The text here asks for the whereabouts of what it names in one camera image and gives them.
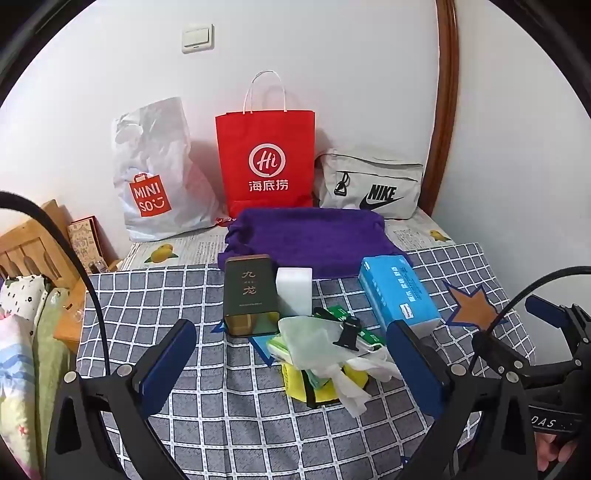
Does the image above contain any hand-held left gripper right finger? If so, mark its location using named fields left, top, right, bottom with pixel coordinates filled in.
left=387, top=319, right=539, bottom=480

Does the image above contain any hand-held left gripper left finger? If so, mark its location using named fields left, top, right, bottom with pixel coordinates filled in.
left=45, top=318, right=198, bottom=480

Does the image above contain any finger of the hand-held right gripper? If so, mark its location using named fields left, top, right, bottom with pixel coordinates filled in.
left=471, top=330, right=536, bottom=377
left=525, top=294, right=591, bottom=370

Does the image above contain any dark green packet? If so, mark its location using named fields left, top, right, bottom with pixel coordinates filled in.
left=313, top=305, right=386, bottom=352

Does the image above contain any clear plastic bag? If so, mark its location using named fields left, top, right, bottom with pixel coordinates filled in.
left=277, top=316, right=402, bottom=418

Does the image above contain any light green wipes packet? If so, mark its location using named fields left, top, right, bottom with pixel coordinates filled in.
left=268, top=336, right=296, bottom=365

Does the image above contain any yellow pouch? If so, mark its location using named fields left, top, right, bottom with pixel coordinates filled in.
left=281, top=357, right=370, bottom=408

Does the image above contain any white sponge block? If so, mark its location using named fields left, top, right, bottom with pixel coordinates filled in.
left=276, top=267, right=315, bottom=317

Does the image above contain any person's right hand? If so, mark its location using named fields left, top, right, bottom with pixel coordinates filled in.
left=537, top=431, right=579, bottom=470

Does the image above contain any orange star sticker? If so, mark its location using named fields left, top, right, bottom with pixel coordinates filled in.
left=443, top=279, right=509, bottom=332

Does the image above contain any grey checked tablecloth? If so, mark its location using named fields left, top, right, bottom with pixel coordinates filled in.
left=74, top=242, right=536, bottom=480

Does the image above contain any blue tissue pack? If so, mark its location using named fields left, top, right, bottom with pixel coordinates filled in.
left=358, top=255, right=441, bottom=334

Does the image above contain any blue star sticker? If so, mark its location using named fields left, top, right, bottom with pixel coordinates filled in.
left=210, top=318, right=283, bottom=368

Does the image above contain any wooden nightstand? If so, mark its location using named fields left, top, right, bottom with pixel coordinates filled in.
left=53, top=258, right=125, bottom=354

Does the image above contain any dark green tea tin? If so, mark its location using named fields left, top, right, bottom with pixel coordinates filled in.
left=223, top=255, right=280, bottom=339

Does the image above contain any fruit print paper sheet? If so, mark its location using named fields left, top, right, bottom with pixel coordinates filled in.
left=122, top=208, right=455, bottom=269

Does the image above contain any green blanket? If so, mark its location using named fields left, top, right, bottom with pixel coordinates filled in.
left=32, top=286, right=77, bottom=462

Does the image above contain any patterned gift box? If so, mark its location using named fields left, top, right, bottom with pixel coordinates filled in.
left=68, top=216, right=109, bottom=273

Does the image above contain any floral quilt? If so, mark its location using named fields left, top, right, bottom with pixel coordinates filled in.
left=0, top=274, right=51, bottom=480

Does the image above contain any purple towel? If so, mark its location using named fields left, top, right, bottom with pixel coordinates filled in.
left=217, top=208, right=414, bottom=280

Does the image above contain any white plastic shopping bag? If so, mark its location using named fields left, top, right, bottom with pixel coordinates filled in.
left=111, top=97, right=223, bottom=243

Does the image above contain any grey zip pouch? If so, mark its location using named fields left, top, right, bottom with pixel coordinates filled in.
left=314, top=148, right=424, bottom=220

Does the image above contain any red paper bag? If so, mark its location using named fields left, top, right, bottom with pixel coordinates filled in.
left=215, top=70, right=317, bottom=217

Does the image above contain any brown wooden door frame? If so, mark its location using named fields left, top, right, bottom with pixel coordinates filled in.
left=420, top=0, right=460, bottom=217

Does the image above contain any white wall switch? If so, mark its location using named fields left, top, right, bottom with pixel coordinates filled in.
left=181, top=24, right=215, bottom=54

